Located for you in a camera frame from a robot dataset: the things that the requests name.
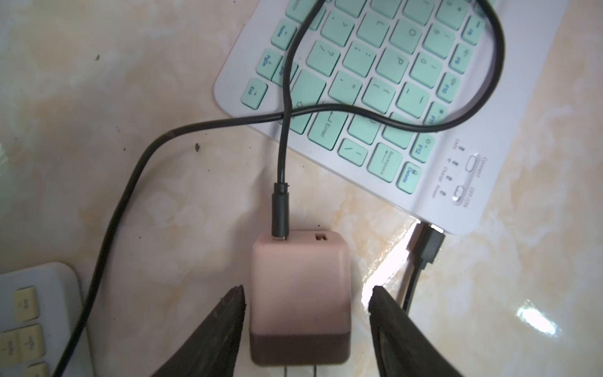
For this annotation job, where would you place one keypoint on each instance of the green wireless keyboard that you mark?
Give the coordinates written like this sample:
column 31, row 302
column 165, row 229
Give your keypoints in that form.
column 437, row 65

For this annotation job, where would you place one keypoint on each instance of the yellow wireless keyboard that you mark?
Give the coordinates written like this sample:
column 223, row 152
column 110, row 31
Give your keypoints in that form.
column 40, row 307

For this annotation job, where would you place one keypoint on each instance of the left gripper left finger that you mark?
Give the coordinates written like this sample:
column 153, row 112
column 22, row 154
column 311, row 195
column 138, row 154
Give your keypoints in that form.
column 213, row 347

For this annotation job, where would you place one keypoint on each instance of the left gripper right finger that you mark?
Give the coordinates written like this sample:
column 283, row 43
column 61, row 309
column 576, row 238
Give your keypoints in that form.
column 400, row 347

